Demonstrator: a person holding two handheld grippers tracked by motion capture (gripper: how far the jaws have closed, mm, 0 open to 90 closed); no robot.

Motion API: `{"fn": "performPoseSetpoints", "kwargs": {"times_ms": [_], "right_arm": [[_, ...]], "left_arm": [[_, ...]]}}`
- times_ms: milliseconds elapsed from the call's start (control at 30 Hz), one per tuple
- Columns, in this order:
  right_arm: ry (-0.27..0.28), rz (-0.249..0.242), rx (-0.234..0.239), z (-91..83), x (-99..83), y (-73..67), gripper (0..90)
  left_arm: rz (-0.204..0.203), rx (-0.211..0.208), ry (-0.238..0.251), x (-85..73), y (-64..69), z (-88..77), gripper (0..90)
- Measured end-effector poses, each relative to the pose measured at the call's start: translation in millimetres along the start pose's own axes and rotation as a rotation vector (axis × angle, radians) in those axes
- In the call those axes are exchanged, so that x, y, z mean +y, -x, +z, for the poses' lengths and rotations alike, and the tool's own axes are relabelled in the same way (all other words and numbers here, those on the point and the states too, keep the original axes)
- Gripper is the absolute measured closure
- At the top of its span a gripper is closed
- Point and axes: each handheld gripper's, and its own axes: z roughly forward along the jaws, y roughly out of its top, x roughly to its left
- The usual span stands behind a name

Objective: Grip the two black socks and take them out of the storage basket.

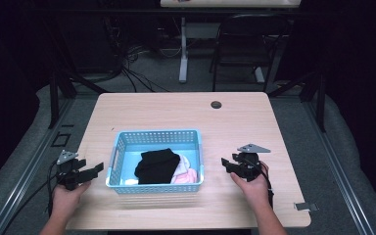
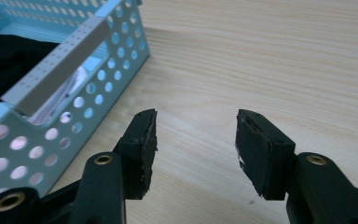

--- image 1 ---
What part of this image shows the aluminium floor rail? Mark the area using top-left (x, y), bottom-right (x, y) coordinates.
top-left (0, 97), bottom-right (76, 235)
top-left (303, 97), bottom-right (376, 235)

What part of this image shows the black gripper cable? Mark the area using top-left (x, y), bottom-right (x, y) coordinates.
top-left (0, 159), bottom-right (61, 235)
top-left (253, 161), bottom-right (275, 210)

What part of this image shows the black cloth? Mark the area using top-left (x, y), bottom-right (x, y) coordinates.
top-left (133, 148), bottom-right (181, 186)

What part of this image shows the black square floor frame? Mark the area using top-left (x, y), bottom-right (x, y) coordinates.
top-left (50, 131), bottom-right (72, 149)

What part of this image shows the black metal frame stand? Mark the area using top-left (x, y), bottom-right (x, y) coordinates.
top-left (46, 70), bottom-right (110, 130)
top-left (266, 69), bottom-right (328, 134)

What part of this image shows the white cloth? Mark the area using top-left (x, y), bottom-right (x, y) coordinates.
top-left (173, 154), bottom-right (191, 176)

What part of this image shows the pink cloth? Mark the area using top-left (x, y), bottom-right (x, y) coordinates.
top-left (170, 167), bottom-right (199, 185)

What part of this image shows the white desk leg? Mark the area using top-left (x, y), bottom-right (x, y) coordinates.
top-left (177, 16), bottom-right (190, 84)

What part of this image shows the light wooden desk top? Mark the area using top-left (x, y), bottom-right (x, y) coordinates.
top-left (159, 0), bottom-right (304, 10)

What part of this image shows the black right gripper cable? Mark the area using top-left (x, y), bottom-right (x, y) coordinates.
top-left (253, 161), bottom-right (275, 210)

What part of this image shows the black folding chair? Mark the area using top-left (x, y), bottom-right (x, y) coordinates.
top-left (209, 12), bottom-right (292, 93)

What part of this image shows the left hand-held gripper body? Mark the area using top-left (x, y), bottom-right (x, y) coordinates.
top-left (56, 149), bottom-right (83, 192)

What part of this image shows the bundle of black floor cables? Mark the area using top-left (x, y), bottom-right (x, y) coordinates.
top-left (102, 16), bottom-right (172, 94)

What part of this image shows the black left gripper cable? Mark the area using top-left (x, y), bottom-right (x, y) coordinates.
top-left (0, 159), bottom-right (61, 235)

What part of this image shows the grey metal bracket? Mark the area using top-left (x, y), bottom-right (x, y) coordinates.
top-left (293, 202), bottom-right (319, 212)

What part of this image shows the person's left hand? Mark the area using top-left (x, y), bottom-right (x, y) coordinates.
top-left (51, 180), bottom-right (93, 219)

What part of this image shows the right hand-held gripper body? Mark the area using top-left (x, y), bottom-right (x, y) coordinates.
top-left (231, 143), bottom-right (272, 183)

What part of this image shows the person's right hand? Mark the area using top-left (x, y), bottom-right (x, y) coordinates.
top-left (229, 162), bottom-right (274, 211)

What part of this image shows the light blue plastic basket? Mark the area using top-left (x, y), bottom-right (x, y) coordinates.
top-left (105, 128), bottom-right (206, 196)

